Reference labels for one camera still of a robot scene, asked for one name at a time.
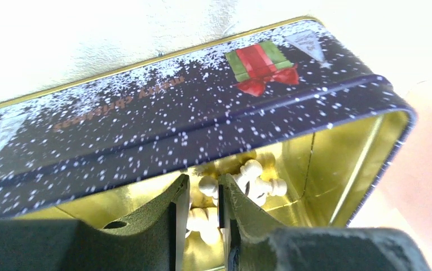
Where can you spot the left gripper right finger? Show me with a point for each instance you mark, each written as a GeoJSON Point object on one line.
{"type": "Point", "coordinates": [246, 230]}

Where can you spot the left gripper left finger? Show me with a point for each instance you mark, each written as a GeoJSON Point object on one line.
{"type": "Point", "coordinates": [153, 236]}

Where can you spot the pile of light chess pieces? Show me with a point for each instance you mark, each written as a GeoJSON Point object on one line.
{"type": "Point", "coordinates": [248, 176]}

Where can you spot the left gold tin tray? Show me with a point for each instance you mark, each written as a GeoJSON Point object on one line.
{"type": "Point", "coordinates": [290, 94]}

